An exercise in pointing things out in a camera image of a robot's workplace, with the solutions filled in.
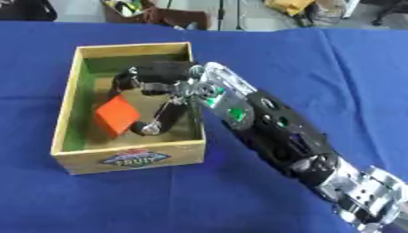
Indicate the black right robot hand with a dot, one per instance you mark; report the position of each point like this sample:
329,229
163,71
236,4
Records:
159,74

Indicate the orange block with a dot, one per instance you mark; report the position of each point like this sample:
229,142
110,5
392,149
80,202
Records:
117,116

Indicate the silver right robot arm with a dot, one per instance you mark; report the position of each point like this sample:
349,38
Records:
276,133

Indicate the tan cardboard box green inside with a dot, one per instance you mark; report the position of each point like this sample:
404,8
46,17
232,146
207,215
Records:
127,148

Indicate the brown bag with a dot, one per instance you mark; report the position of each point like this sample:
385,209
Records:
159,13

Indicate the black tripod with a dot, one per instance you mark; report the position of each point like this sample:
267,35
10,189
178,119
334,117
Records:
228,15

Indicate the yellow bag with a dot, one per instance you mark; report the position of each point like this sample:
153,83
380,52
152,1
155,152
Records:
289,6

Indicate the black chair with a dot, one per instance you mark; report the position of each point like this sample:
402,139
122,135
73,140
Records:
26,9

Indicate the black office chair base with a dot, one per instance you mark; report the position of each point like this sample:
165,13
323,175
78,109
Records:
388,12

